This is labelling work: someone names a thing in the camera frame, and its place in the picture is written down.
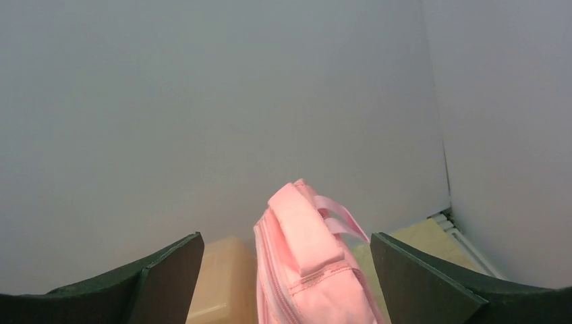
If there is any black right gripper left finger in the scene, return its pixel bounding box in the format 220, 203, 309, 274
1, 232, 204, 323

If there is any pink student backpack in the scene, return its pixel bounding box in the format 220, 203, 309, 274
254, 179, 384, 323

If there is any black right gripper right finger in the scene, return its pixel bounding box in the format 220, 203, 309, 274
370, 233, 571, 323

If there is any translucent orange plastic box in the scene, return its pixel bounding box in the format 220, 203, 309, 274
186, 237, 258, 323

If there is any aluminium rail base frame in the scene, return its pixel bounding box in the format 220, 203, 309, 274
429, 208, 506, 279

